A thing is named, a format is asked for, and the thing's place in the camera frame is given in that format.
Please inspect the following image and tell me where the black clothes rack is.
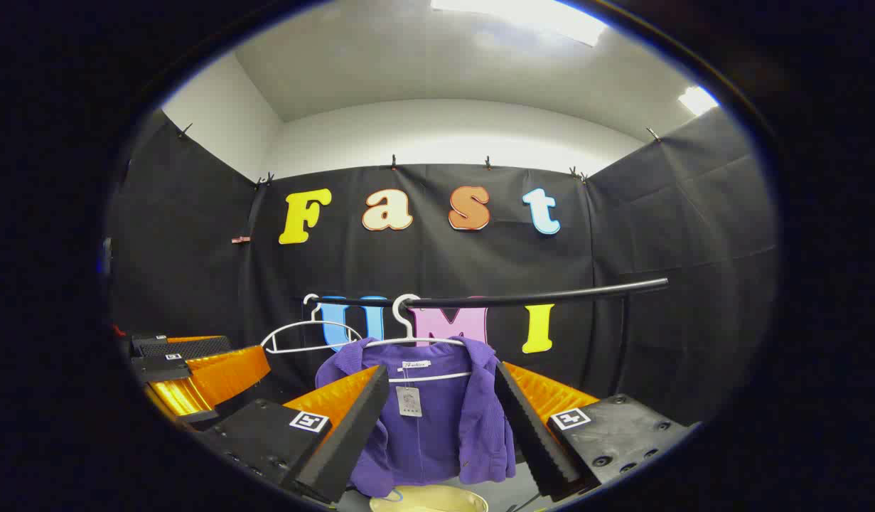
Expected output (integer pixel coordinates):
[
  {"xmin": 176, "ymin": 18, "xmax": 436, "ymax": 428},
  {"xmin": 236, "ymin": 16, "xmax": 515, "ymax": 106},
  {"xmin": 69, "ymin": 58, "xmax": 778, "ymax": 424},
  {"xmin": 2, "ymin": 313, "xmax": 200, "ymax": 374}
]
[{"xmin": 313, "ymin": 278, "xmax": 670, "ymax": 396}]

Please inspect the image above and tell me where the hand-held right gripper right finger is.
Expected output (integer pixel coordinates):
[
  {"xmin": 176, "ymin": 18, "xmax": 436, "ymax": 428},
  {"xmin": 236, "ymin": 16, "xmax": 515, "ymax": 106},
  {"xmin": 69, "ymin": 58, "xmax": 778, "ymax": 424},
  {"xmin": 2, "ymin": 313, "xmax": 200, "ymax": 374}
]
[{"xmin": 494, "ymin": 361, "xmax": 698, "ymax": 498}]

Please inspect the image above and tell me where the purple knit jacket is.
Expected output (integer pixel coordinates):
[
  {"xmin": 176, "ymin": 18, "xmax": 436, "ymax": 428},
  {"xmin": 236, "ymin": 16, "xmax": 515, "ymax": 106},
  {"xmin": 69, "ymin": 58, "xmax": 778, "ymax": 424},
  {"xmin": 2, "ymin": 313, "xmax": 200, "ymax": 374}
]
[{"xmin": 315, "ymin": 336, "xmax": 517, "ymax": 498}]

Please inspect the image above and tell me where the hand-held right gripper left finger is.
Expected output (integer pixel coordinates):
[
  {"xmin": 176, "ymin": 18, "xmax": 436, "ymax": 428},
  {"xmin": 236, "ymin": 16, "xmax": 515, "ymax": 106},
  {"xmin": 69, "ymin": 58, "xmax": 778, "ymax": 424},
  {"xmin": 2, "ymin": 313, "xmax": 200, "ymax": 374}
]
[{"xmin": 195, "ymin": 365, "xmax": 391, "ymax": 504}]

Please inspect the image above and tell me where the large ceiling light panel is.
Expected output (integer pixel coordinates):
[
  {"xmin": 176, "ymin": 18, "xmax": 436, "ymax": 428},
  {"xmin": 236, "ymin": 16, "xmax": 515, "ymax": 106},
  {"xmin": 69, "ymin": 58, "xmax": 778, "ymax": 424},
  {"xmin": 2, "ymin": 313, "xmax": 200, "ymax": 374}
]
[{"xmin": 430, "ymin": 0, "xmax": 609, "ymax": 48}]

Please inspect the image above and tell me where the black backdrop cloth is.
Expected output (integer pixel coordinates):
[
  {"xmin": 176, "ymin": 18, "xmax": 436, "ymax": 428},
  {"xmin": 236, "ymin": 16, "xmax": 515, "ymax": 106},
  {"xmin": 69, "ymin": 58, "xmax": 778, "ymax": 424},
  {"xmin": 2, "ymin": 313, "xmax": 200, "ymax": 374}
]
[{"xmin": 107, "ymin": 107, "xmax": 779, "ymax": 427}]

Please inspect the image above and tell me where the cream laundry hamper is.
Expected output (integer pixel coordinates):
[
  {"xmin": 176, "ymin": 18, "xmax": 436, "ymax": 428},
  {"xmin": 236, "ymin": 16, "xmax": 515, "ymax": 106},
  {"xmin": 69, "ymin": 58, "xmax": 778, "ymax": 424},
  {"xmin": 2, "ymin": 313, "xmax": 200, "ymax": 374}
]
[{"xmin": 370, "ymin": 486, "xmax": 489, "ymax": 512}]

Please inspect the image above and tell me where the small ceiling light panel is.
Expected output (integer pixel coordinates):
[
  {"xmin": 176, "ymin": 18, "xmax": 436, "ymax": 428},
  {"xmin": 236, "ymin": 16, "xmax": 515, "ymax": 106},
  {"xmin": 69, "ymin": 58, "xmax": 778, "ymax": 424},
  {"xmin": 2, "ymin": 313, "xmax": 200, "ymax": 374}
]
[{"xmin": 677, "ymin": 85, "xmax": 721, "ymax": 117}]

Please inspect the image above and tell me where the white plastic clothes hanger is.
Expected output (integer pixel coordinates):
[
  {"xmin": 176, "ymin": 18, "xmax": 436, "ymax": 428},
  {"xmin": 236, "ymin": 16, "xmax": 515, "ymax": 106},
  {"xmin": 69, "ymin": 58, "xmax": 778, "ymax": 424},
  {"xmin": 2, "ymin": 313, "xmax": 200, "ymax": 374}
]
[
  {"xmin": 261, "ymin": 293, "xmax": 365, "ymax": 355},
  {"xmin": 363, "ymin": 294, "xmax": 475, "ymax": 385}
]

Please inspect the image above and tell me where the row of black backdrop clips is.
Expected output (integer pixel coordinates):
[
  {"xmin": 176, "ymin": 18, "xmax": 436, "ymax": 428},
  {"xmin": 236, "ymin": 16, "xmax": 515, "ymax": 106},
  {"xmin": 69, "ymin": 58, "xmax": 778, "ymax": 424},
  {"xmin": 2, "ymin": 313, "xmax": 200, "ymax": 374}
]
[{"xmin": 178, "ymin": 122, "xmax": 662, "ymax": 187}]

